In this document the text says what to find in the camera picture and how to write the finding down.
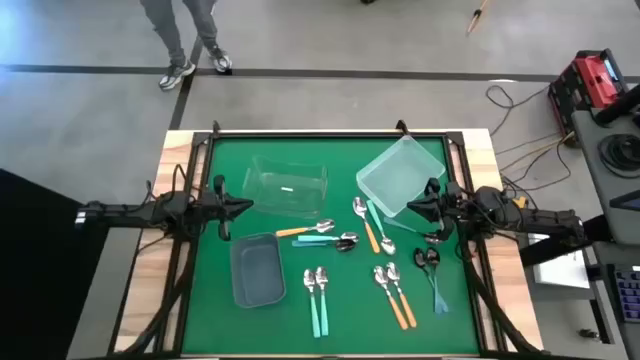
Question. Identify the black desk support beam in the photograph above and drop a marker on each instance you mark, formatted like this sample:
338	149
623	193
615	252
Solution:
550	252

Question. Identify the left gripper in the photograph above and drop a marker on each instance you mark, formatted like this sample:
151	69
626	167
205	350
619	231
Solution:
217	207

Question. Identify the black keypad with blue keys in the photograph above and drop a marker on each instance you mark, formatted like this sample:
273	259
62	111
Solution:
629	295

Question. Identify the black panel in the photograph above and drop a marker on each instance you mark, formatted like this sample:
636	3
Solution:
40	275

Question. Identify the frosted translucent plastic bin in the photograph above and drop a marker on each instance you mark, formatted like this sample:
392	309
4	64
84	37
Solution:
395	170

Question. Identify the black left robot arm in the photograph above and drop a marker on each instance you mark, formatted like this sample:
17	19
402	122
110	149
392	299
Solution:
125	214

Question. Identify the red and black tool case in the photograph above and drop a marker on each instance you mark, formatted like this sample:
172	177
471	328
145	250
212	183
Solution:
592	75

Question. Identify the grey-blue plastic bin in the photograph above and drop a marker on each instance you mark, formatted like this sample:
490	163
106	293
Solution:
257	272

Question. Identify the black aluminium table frame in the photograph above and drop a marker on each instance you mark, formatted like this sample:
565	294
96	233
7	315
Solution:
452	142

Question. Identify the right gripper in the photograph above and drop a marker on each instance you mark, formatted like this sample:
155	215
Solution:
452	207

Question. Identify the small black floor caster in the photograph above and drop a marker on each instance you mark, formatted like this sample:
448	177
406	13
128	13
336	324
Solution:
589	334

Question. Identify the black cylindrical pole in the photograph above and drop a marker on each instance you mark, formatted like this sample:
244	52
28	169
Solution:
620	102

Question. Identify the person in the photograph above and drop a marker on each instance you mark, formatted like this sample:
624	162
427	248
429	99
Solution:
165	30

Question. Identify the green table mat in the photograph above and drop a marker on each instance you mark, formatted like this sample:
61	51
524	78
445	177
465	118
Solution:
350	310

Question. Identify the grey side desk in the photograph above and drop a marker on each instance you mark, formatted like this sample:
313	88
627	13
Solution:
595	170

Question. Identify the black upright frame post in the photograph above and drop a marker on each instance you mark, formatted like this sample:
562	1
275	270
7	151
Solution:
216	128
401	126

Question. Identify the white box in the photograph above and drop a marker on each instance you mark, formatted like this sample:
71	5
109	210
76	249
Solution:
560	272

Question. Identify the clear plastic bin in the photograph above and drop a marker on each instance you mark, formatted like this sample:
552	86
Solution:
280	200

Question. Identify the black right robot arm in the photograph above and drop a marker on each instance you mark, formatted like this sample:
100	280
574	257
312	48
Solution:
545	220

